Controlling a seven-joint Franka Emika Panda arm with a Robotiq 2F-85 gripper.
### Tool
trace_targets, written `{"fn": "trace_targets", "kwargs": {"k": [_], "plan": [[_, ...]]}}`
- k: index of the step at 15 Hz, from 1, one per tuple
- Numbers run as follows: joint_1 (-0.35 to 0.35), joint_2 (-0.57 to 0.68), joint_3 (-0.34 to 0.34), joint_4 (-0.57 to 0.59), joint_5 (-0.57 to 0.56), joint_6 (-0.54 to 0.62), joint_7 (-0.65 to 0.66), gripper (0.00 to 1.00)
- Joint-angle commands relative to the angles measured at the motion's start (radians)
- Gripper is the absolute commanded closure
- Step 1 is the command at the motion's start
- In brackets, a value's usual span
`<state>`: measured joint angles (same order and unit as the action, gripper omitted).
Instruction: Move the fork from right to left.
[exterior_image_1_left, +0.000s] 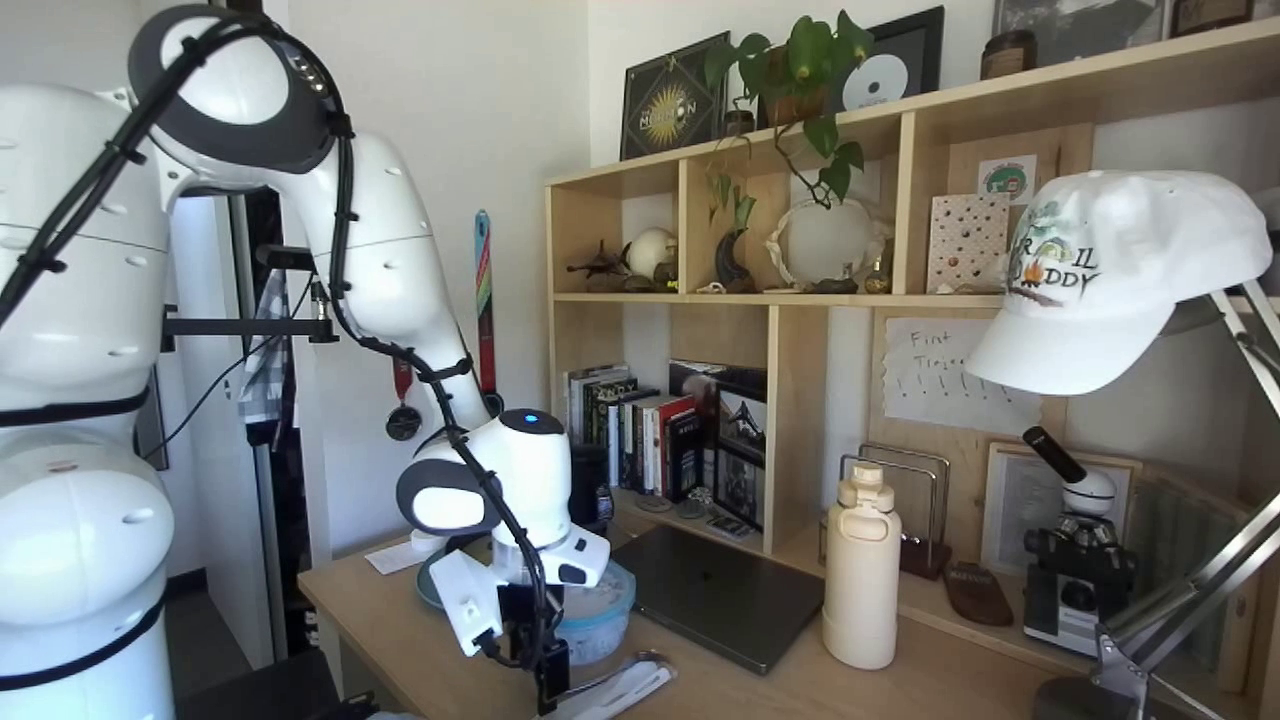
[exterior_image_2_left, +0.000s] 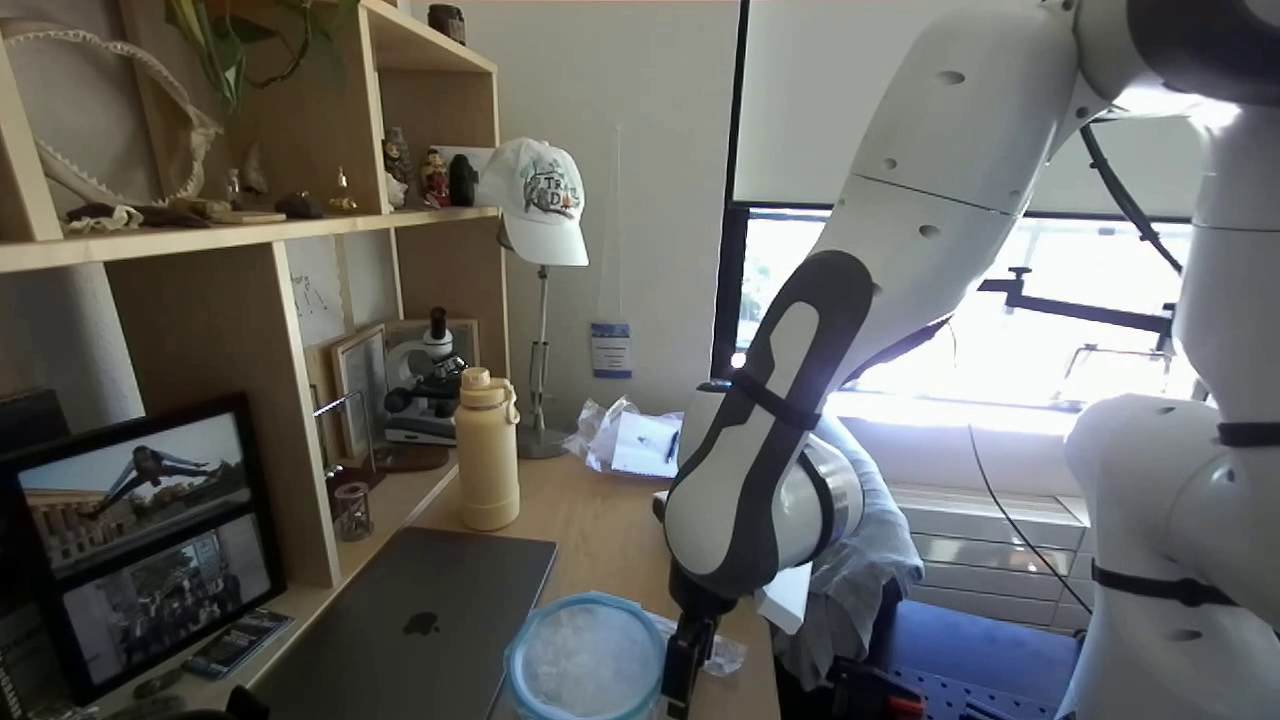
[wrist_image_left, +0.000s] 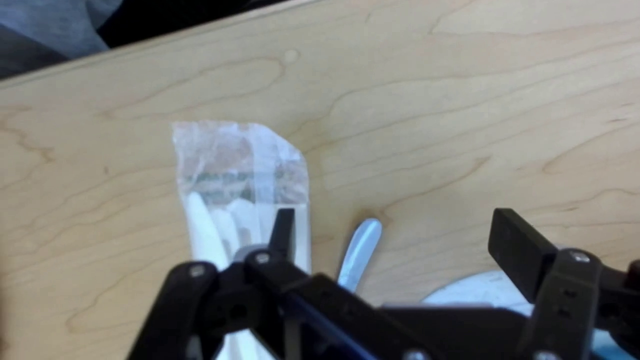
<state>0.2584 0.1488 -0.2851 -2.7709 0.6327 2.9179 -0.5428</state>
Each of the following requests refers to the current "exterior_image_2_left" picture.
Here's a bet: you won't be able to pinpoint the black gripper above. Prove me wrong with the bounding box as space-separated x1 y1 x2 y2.
662 604 722 720

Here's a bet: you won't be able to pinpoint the clear plastic cutlery packet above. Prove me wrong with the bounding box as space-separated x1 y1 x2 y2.
696 634 751 686

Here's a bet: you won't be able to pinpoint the round container with blue rim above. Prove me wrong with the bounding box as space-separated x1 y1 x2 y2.
502 589 674 720

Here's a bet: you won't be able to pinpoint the blue grey cloth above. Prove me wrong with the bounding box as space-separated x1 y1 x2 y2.
777 411 928 693

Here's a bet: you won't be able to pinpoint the crumpled white papers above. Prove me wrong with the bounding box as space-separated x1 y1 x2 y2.
558 395 692 484

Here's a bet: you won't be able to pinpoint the cream water bottle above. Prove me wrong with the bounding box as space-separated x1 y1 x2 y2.
451 365 526 536

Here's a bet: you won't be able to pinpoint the grey laptop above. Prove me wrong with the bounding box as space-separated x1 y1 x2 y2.
251 525 562 720

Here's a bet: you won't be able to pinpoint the blue chair seat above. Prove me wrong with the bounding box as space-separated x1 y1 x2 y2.
873 596 1089 720

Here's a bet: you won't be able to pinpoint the small glass jar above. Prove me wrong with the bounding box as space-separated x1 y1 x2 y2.
330 476 380 544

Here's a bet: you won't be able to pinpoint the black microscope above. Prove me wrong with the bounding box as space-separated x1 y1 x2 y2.
380 306 473 452

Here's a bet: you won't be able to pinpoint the dark flat remote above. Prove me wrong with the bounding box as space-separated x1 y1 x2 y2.
178 610 292 686

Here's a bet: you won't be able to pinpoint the white baseball cap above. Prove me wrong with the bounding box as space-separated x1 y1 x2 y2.
473 137 591 272

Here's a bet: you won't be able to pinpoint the dark figurine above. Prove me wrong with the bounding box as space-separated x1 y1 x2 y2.
443 154 484 214

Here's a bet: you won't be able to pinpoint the reddish figurine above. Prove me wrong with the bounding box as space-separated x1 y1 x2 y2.
413 144 451 214

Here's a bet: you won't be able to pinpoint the wooden shelf unit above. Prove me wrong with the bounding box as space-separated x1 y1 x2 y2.
0 0 522 720

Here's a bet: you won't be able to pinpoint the green potted plant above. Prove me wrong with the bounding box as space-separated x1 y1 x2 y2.
164 0 366 114

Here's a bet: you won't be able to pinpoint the blue white wall sticker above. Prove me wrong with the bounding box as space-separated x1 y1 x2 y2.
587 318 638 384

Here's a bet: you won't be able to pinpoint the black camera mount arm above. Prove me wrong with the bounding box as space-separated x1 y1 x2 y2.
975 264 1183 359

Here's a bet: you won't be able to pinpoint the black photo frame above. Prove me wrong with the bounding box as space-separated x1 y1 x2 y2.
0 392 292 704

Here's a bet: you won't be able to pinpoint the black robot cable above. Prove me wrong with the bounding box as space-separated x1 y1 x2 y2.
966 118 1194 621

